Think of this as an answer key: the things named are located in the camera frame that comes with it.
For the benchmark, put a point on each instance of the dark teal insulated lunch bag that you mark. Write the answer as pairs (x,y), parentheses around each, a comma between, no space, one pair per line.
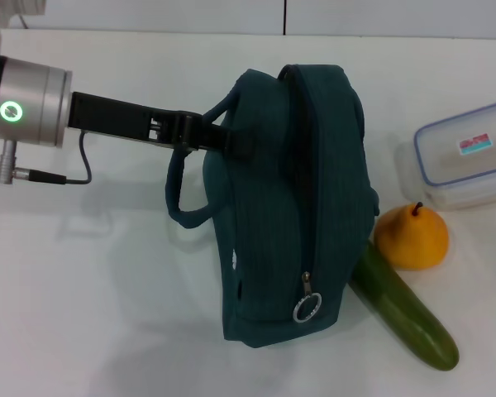
(273,207)

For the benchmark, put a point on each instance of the green cucumber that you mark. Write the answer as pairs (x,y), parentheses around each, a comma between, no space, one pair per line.
(409,318)

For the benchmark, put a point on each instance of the orange yellow pear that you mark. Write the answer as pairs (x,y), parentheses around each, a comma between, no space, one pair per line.
(413,240)

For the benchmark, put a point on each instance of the clear blue-rimmed food container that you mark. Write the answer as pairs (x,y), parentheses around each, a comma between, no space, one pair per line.
(459,165)

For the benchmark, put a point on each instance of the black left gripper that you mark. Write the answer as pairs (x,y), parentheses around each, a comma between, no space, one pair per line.
(111,118)

